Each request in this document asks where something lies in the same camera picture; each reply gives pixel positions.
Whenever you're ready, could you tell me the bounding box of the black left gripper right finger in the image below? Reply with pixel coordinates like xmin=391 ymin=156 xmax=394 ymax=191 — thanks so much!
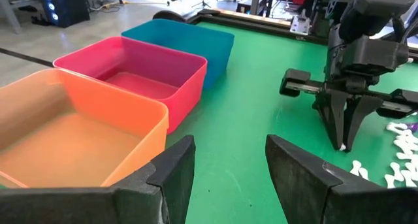
xmin=265 ymin=134 xmax=418 ymax=224

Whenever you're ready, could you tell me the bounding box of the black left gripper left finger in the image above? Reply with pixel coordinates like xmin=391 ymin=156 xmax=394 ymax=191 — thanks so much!
xmin=0 ymin=135 xmax=196 ymax=224

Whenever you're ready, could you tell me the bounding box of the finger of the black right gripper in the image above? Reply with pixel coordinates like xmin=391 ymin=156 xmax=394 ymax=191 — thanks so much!
xmin=342 ymin=95 xmax=383 ymax=152
xmin=313 ymin=90 xmax=347 ymax=150

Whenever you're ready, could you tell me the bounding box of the orange plastic bin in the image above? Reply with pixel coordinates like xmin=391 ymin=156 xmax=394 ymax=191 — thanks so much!
xmin=0 ymin=68 xmax=170 ymax=189

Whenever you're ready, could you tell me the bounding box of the silver mounting plate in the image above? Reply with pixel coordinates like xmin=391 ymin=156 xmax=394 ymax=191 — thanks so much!
xmin=289 ymin=14 xmax=311 ymax=36

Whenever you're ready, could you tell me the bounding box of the pink plastic bin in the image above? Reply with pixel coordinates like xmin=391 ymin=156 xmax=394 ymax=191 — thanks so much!
xmin=52 ymin=36 xmax=208 ymax=135

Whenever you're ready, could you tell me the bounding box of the blue plastic bin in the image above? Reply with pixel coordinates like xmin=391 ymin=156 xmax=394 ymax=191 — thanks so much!
xmin=121 ymin=18 xmax=235 ymax=89

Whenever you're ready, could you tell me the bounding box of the black table clamp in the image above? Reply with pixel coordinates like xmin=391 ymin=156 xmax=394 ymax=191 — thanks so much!
xmin=152 ymin=10 xmax=189 ymax=24

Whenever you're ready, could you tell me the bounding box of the black tower with round lights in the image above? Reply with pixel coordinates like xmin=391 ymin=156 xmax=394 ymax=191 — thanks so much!
xmin=35 ymin=0 xmax=91 ymax=29

